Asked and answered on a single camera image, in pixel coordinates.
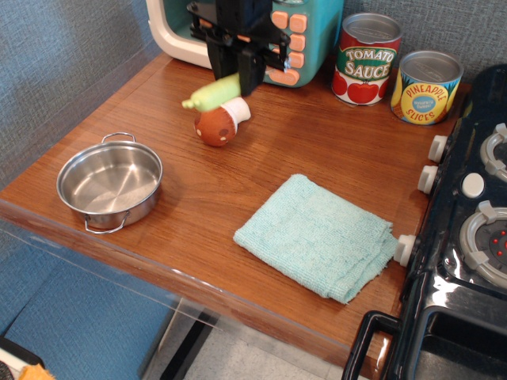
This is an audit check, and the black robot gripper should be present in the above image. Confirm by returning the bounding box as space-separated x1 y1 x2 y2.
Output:
187 1 290 97

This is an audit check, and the yellow handled metal spoon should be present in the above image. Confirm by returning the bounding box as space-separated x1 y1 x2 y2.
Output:
181 73 241 112

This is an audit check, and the light blue folded towel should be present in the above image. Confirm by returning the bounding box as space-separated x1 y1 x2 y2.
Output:
234 174 398 304

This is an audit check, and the plush brown mushroom toy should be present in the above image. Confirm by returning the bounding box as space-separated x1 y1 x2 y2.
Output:
194 97 251 147

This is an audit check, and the teal toy microwave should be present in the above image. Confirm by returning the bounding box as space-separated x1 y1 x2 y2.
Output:
146 0 344 88

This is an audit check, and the tomato sauce can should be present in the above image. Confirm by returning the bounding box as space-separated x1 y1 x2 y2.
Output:
332 13 402 105

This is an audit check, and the pineapple slices can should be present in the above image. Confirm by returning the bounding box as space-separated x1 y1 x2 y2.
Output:
391 50 463 126

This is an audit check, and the black toy stove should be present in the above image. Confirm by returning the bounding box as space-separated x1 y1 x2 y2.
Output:
343 64 506 379

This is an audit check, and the orange cloth at corner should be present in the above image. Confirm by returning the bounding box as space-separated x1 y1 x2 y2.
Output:
18 364 55 380

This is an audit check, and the steel pot with handles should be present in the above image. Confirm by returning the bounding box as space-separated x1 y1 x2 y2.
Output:
56 131 163 235

